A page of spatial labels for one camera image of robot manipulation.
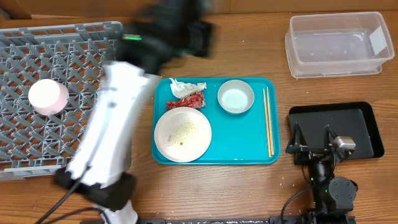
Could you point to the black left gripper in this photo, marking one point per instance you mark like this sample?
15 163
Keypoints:
206 30

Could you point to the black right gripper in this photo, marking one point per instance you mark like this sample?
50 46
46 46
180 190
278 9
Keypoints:
314 152

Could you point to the wooden chopstick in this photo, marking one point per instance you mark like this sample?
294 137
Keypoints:
270 121
267 124

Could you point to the grey bowl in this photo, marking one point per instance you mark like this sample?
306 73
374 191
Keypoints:
235 96

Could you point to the pink bowl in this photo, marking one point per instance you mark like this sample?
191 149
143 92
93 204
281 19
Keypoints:
48 97

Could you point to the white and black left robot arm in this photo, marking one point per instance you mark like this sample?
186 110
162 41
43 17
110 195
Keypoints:
97 169

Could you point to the black rectangular tray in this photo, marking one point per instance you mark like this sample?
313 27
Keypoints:
355 120

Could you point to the teal serving tray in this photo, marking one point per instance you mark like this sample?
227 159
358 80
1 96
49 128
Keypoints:
238 139

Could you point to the crumpled white napkin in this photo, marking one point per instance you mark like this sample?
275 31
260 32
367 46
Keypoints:
181 89

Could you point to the red snack wrapper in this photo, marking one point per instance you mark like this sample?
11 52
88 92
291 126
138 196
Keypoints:
195 100

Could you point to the clear plastic bin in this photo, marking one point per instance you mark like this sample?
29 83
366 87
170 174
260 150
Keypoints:
340 44

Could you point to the grey plastic dish rack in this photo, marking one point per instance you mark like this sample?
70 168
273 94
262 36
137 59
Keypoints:
75 56

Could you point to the large white dirty plate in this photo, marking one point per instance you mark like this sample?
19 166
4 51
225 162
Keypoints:
182 134

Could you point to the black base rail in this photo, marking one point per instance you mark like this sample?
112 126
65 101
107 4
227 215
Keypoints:
270 220

